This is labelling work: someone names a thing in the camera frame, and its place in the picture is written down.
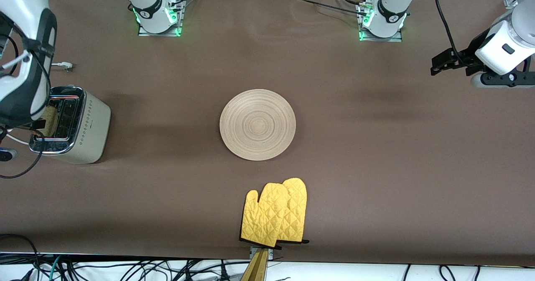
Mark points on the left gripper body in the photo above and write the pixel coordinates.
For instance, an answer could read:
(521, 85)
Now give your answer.
(469, 55)

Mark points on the brown bread slice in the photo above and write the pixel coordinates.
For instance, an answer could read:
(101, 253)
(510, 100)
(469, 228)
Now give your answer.
(51, 118)

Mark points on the round wooden plate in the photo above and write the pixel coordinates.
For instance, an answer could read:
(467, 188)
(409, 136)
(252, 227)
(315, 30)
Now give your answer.
(257, 126)

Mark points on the white chrome two-slot toaster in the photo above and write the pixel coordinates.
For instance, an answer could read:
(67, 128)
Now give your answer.
(94, 126)

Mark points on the brown table cover sheet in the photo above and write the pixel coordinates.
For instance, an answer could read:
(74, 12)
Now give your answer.
(376, 210)

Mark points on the yellow quilted oven mitt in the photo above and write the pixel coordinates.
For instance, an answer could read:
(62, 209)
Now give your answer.
(263, 214)
(297, 205)

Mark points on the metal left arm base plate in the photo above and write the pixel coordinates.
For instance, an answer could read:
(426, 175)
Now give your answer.
(380, 39)

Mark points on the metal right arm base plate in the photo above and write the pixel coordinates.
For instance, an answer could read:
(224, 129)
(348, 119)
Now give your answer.
(159, 34)

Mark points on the small metal clamp bracket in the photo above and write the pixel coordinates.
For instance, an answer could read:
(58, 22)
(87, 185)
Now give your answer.
(271, 254)

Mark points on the wooden post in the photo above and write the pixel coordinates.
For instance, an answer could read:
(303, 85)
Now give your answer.
(256, 268)

